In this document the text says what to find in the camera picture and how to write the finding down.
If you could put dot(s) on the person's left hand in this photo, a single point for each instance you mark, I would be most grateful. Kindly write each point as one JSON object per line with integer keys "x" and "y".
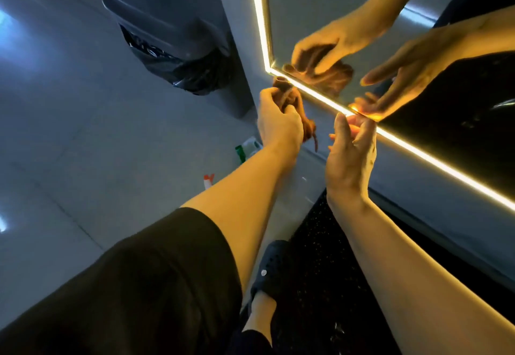
{"x": 280, "y": 125}

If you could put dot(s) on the person's right hand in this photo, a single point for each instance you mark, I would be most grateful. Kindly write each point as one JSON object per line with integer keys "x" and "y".
{"x": 350, "y": 165}

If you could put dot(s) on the dark brown cleaning cloth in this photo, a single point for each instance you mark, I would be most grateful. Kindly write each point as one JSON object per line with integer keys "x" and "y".
{"x": 304, "y": 117}

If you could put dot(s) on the large wall mirror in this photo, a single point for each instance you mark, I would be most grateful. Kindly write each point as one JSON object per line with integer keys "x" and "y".
{"x": 322, "y": 4}

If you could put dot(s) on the person's left forearm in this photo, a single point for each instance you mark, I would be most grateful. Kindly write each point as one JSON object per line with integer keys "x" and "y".
{"x": 241, "y": 206}

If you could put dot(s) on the person's right forearm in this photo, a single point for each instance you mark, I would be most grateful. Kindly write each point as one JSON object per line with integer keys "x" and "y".
{"x": 418, "y": 286}

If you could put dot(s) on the person's black left shoe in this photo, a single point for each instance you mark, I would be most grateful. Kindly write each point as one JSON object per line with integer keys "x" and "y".
{"x": 273, "y": 270}

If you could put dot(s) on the dark grey plastic bin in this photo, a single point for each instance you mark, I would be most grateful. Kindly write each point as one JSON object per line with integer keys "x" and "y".
{"x": 173, "y": 21}

